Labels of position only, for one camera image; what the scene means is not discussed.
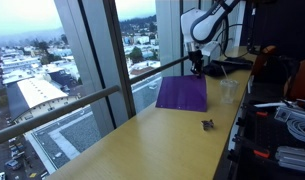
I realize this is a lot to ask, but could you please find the black perforated breadboard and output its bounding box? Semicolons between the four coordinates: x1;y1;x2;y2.
235;113;305;180

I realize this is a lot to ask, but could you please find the purple file folder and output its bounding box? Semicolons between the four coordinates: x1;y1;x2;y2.
156;75;207;112

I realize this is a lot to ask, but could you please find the orange handled clamp upper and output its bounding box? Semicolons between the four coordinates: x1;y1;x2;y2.
232;135;270;158

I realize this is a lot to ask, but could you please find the coiled light blue cable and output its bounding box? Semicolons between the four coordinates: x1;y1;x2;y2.
286;118;305;144

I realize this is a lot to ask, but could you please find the clear plastic cup with lid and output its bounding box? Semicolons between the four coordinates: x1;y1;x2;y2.
220;79;239;104

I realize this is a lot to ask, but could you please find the orange handled clamp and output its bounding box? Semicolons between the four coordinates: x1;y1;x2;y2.
242;103;268;117
232;135;270;158

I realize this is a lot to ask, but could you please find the orange handled clamp lower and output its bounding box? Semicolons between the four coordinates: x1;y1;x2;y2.
242;103;268;117

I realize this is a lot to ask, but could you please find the black cloth bag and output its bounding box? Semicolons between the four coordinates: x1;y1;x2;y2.
203;58;253;77

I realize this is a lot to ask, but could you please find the metal window handrail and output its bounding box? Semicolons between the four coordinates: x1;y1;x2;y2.
0;56;188;144

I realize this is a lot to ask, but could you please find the aluminium extrusion rail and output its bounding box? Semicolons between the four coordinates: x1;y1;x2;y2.
275;146;305;172

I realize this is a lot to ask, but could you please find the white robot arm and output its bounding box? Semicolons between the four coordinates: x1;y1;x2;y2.
181;0;240;76

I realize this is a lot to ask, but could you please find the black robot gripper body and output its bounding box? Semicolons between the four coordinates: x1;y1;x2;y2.
188;50;203;71

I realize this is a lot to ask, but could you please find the clear drinking straw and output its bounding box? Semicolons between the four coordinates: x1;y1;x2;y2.
221;65;229;80

